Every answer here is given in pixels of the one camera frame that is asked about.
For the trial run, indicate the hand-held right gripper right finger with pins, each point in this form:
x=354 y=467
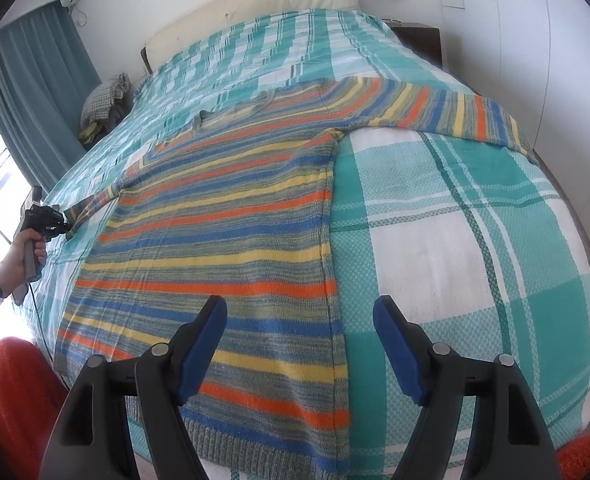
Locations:
x=400 y=355

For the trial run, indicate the person's left hand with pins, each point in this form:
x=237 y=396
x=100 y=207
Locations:
x=14 y=262

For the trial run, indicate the striped knit sweater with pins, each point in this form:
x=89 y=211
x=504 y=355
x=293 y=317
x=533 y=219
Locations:
x=225 y=240

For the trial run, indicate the orange fuzzy cloth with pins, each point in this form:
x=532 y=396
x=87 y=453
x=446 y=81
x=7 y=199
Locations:
x=587 y=460

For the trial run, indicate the teal plaid bedspread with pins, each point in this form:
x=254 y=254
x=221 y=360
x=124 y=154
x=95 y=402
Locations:
x=450 y=240

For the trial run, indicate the dark wooden nightstand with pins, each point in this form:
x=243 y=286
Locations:
x=417 y=40

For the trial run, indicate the grey-blue curtain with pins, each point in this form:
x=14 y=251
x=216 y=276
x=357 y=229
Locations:
x=40 y=85

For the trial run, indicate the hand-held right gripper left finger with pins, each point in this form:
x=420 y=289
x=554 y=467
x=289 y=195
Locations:
x=202 y=352

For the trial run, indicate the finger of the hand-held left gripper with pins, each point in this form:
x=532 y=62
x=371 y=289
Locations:
x=70 y=225

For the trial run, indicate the red fuzzy cloth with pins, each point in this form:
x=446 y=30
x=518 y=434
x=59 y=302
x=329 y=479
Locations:
x=20 y=400

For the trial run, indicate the pile of checkered clothes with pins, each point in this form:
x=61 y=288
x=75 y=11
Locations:
x=106 y=97

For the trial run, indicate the white wardrobe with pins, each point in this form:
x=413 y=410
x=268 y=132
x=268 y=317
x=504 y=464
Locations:
x=550 y=60

